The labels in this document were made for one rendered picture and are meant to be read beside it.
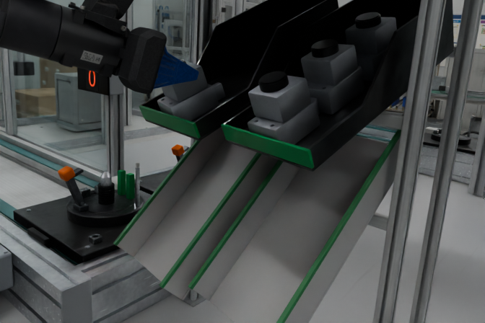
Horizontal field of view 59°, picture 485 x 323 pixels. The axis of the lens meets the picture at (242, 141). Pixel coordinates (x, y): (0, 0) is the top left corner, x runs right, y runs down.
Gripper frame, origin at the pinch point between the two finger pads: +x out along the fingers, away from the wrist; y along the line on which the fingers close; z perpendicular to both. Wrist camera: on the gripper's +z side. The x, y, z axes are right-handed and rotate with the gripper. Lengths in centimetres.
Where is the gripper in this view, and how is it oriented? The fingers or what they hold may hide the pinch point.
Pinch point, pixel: (159, 63)
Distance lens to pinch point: 52.8
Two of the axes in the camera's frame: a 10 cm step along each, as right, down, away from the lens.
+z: 2.9, -9.5, -1.3
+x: 7.8, 1.6, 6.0
